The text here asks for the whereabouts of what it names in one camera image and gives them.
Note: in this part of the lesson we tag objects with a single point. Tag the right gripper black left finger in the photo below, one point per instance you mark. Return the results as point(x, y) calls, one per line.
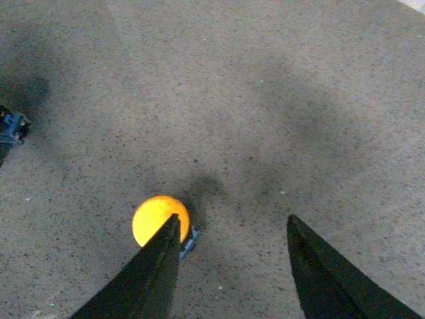
point(144, 287)

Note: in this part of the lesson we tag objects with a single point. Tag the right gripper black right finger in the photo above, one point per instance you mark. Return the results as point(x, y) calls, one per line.
point(330, 286)

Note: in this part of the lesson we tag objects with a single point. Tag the yellow push button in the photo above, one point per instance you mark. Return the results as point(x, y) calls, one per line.
point(152, 214)

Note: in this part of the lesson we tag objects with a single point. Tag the red push button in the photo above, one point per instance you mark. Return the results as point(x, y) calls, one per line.
point(14, 127)

